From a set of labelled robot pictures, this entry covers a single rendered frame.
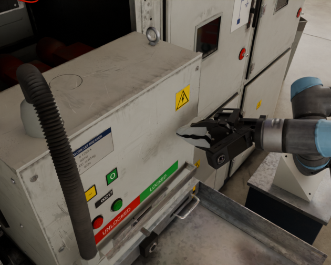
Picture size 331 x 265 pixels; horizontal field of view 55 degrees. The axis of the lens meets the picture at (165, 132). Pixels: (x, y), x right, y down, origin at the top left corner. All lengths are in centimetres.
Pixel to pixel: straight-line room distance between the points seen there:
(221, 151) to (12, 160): 40
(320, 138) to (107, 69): 47
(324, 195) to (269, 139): 73
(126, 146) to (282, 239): 60
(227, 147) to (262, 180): 70
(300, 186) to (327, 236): 98
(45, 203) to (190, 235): 57
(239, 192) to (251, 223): 122
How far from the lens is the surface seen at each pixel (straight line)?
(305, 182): 135
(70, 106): 63
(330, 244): 225
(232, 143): 70
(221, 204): 111
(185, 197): 106
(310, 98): 84
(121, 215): 81
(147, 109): 68
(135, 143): 70
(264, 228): 108
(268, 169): 143
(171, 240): 104
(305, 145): 71
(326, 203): 139
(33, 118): 55
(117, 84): 67
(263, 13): 168
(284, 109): 316
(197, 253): 103
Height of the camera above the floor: 174
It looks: 40 degrees down
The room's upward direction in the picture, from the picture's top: straight up
